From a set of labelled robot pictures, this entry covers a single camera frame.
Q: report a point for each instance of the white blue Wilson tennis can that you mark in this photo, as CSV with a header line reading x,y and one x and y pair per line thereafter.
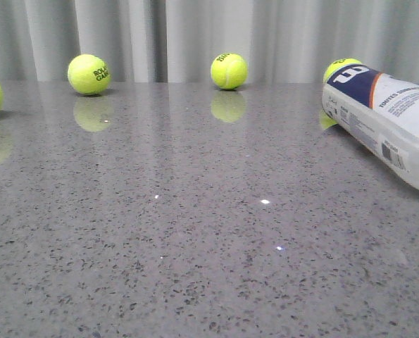
x,y
379,111

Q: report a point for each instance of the centre yellow tennis ball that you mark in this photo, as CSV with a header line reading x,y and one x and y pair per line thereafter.
x,y
229,71

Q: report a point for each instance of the yellow ball Roland Garros print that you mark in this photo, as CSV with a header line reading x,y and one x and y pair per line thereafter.
x,y
88,74

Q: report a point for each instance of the right yellow tennis ball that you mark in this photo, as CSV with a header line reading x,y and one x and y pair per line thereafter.
x,y
338,64

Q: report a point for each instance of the grey pleated curtain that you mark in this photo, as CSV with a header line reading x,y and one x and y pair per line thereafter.
x,y
176,41

